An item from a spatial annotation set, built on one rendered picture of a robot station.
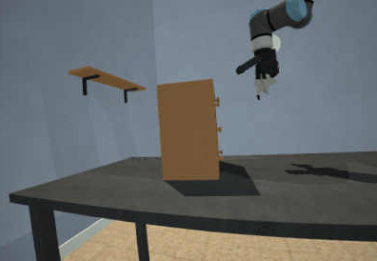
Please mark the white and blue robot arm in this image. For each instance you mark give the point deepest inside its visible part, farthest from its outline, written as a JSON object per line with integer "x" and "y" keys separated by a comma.
{"x": 263, "y": 22}

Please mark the brown wooden chest of drawers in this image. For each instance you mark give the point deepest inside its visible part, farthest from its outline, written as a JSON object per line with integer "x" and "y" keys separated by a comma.
{"x": 188, "y": 130}

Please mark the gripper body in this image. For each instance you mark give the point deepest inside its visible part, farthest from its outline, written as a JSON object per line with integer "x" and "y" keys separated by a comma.
{"x": 270, "y": 67}

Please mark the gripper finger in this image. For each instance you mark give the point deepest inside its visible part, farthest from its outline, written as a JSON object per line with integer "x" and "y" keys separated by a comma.
{"x": 259, "y": 87}
{"x": 266, "y": 80}

